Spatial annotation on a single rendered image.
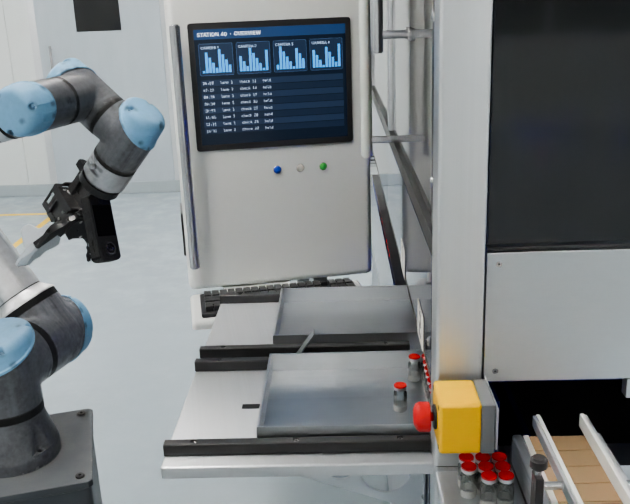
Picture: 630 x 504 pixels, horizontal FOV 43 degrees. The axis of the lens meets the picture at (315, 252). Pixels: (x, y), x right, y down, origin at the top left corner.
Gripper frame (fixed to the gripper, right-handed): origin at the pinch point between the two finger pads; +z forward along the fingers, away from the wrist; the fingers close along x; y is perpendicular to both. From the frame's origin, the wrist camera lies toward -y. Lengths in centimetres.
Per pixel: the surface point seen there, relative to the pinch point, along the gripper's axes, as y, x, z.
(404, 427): -59, -16, -30
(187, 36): 50, -52, -22
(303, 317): -23, -48, -6
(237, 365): -29.7, -21.6, -4.8
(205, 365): -26.3, -18.3, -1.2
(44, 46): 400, -312, 221
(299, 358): -35.4, -27.1, -13.2
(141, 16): 368, -353, 155
